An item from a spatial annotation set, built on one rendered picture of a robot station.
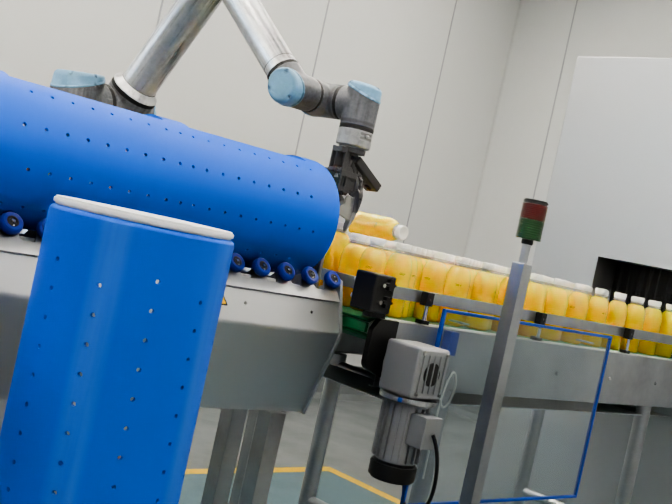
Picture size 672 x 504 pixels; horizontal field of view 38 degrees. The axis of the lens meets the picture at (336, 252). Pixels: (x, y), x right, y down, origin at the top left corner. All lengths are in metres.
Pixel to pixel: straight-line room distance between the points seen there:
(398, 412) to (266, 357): 0.33
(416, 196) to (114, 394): 5.59
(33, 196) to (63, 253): 0.44
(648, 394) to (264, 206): 1.73
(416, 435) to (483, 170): 5.28
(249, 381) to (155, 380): 0.85
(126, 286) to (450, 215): 5.90
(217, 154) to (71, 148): 0.35
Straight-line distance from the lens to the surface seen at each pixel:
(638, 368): 3.33
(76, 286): 1.41
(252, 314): 2.16
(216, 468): 2.48
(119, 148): 1.92
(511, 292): 2.45
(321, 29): 6.17
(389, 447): 2.30
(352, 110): 2.48
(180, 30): 2.93
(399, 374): 2.27
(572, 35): 7.29
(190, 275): 1.41
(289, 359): 2.29
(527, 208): 2.44
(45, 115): 1.86
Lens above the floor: 1.06
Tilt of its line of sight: 1 degrees down
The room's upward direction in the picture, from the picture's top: 12 degrees clockwise
